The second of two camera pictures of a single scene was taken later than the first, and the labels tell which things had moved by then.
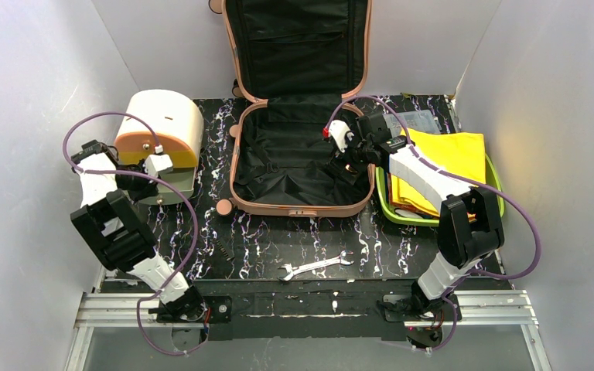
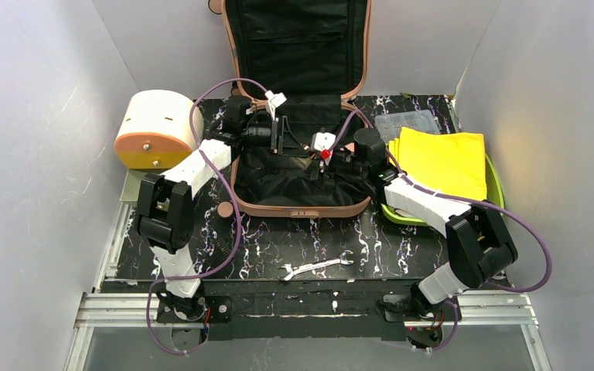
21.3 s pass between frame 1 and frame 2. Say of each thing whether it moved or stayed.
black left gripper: moved
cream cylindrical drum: stayed
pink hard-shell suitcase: stayed
